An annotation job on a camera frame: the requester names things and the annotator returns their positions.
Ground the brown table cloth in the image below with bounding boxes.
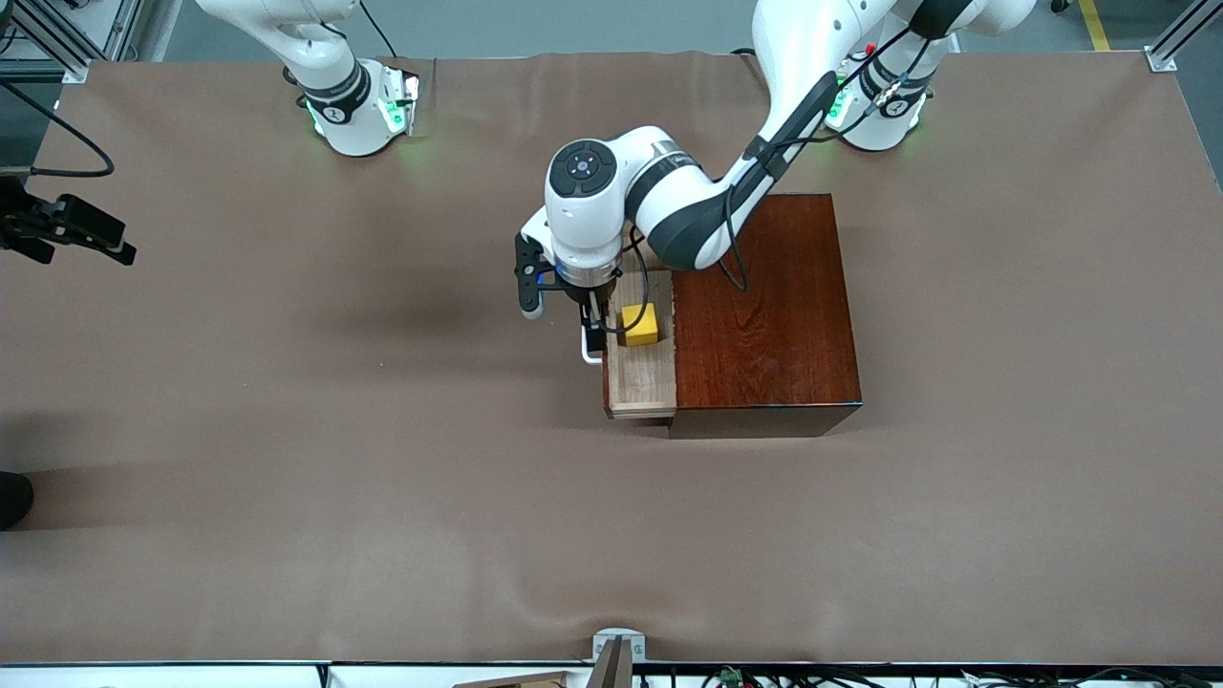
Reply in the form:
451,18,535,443
0,50,1223,665

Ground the black rounded object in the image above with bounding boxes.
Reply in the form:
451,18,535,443
0,471,35,531

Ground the dark brown wooden cabinet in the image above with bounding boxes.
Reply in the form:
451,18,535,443
666,193,864,440

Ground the grey metal post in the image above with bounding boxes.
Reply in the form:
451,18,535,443
585,635,633,688

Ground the brown cardboard piece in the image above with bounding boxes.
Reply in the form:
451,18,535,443
452,671,574,688

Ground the wooden drawer with white handle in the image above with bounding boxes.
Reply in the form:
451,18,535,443
581,268,677,419

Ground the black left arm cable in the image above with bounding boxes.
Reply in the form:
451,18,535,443
594,19,923,335

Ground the grey metal bracket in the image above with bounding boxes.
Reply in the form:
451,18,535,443
592,628,647,662

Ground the aluminium frame profile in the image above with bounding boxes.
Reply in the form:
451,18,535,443
1145,0,1223,73
0,0,144,82

